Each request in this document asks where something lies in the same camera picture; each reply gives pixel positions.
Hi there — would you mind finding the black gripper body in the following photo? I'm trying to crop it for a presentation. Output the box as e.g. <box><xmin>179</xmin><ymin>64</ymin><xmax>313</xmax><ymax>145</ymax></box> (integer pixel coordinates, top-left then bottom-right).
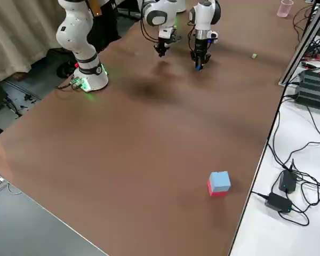
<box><xmin>159</xmin><ymin>34</ymin><xmax>182</xmax><ymax>49</ymax></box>
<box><xmin>193</xmin><ymin>39</ymin><xmax>211</xmax><ymax>54</ymax></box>

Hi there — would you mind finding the person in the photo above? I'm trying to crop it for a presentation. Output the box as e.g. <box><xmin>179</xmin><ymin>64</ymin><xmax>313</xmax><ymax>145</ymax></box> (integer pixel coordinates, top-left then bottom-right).
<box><xmin>92</xmin><ymin>0</ymin><xmax>121</xmax><ymax>52</ymax></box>

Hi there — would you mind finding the pink mesh cup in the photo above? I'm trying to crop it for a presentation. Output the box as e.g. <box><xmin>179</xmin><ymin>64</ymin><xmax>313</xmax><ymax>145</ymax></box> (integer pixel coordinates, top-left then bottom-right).
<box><xmin>278</xmin><ymin>0</ymin><xmax>294</xmax><ymax>18</ymax></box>

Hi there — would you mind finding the black finned electronics box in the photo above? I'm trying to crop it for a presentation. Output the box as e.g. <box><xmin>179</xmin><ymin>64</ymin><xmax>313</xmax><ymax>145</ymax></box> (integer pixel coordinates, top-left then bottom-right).
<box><xmin>294</xmin><ymin>85</ymin><xmax>320</xmax><ymax>109</ymax></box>
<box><xmin>299</xmin><ymin>69</ymin><xmax>320</xmax><ymax>91</ymax></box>

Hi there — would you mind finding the red and blue box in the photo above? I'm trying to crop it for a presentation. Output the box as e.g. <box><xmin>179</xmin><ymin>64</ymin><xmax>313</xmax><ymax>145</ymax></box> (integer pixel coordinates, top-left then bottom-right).
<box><xmin>207</xmin><ymin>171</ymin><xmax>231</xmax><ymax>198</ymax></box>

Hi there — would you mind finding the beige curtain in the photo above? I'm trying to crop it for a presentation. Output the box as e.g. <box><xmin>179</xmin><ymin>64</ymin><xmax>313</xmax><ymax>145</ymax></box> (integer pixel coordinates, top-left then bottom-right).
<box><xmin>0</xmin><ymin>0</ymin><xmax>70</xmax><ymax>87</ymax></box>

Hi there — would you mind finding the black power adapter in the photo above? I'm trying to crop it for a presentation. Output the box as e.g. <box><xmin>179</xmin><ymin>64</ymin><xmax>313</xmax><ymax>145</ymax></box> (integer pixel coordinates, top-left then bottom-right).
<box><xmin>278</xmin><ymin>170</ymin><xmax>299</xmax><ymax>194</ymax></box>
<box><xmin>265</xmin><ymin>192</ymin><xmax>293</xmax><ymax>213</ymax></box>

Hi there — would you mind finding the aluminium frame post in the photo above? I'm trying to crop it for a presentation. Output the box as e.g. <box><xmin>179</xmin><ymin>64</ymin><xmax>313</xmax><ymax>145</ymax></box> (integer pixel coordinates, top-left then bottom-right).
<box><xmin>278</xmin><ymin>0</ymin><xmax>320</xmax><ymax>86</ymax></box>

